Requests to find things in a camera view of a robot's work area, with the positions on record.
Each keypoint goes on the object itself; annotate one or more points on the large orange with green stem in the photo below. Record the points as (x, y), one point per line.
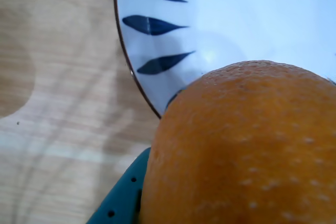
(236, 142)

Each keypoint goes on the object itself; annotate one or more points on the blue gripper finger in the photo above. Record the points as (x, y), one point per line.
(118, 203)

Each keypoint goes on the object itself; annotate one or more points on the white plate blue leaf pattern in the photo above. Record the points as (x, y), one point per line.
(236, 11)

